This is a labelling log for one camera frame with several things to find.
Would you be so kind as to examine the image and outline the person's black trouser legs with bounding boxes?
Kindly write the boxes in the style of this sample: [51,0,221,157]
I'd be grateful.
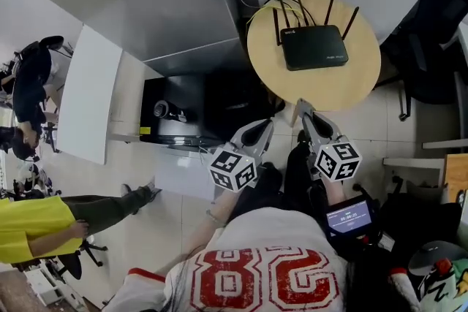
[233,129,331,220]

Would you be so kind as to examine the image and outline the wooden board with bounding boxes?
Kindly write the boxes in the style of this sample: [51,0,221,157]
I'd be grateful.
[442,153,468,204]

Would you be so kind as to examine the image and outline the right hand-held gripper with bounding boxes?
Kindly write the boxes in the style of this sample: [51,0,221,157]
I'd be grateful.
[297,98,363,183]

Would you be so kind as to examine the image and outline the person's right forearm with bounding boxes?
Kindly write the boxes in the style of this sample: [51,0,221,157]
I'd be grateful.
[321,178,347,210]

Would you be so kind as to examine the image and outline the large grey cabinet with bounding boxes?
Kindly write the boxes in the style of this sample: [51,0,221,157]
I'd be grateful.
[12,0,250,67]

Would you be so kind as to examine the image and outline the white desk panel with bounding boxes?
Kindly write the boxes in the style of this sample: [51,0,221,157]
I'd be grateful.
[56,24,124,166]

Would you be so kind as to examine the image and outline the white shirt with red print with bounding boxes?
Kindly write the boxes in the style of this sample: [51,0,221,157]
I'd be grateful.
[104,207,352,312]

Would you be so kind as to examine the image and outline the black router with antennas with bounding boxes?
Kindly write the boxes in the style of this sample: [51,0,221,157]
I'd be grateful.
[272,0,361,72]

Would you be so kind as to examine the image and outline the round wooden table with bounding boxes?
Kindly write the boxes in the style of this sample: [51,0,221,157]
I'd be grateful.
[246,0,382,113]

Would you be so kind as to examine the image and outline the grey cap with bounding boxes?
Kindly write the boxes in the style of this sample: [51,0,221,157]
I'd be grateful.
[408,240,468,277]

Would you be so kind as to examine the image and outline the colourful plush toy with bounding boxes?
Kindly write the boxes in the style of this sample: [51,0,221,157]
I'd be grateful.
[418,258,468,312]

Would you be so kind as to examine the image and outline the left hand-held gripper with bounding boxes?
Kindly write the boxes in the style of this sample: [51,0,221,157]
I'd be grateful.
[208,118,275,193]

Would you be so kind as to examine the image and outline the white shelf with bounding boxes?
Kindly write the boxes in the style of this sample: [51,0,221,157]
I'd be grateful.
[382,137,468,170]

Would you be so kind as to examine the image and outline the yellow cable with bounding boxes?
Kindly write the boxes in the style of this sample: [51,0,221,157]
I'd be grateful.
[246,4,305,31]

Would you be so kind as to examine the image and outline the black bag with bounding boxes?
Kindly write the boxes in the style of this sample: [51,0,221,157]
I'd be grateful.
[378,192,462,261]

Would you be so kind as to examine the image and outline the person's left forearm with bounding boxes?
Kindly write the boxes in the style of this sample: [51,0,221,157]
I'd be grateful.
[156,187,241,275]

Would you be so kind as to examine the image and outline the thin wrist bracelet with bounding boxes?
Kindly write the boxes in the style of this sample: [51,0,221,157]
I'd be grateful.
[205,209,226,229]

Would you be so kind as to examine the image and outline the black office chair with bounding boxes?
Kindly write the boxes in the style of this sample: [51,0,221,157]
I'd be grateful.
[379,0,468,122]
[53,236,109,281]

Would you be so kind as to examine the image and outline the black box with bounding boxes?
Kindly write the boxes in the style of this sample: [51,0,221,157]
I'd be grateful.
[203,72,287,144]

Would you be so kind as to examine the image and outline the black safe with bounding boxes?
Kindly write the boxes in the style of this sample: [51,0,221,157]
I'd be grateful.
[138,75,206,148]

